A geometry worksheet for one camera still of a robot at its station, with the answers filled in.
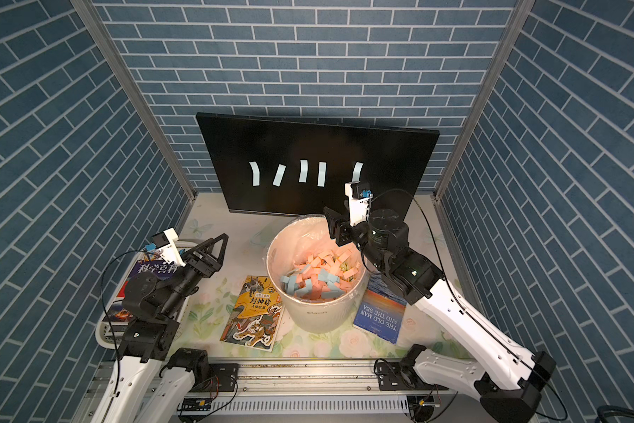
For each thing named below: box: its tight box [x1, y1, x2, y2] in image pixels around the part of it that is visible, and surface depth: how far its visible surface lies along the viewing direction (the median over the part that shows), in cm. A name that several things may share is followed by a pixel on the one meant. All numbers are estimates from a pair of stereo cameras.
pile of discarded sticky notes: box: [280, 248, 362, 300], surface depth 82 cm
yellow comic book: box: [219, 275, 286, 353], surface depth 86 cm
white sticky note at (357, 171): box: [352, 161, 364, 183], surface depth 74 cm
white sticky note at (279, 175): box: [272, 163, 288, 188], surface depth 75 cm
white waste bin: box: [265, 215, 368, 334], surface depth 81 cm
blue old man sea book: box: [353, 273, 407, 345], surface depth 86 cm
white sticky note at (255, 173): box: [248, 161, 260, 186], surface depth 77 cm
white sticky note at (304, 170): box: [298, 159, 309, 184], surface depth 74 cm
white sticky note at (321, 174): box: [317, 161, 327, 188], surface depth 76 cm
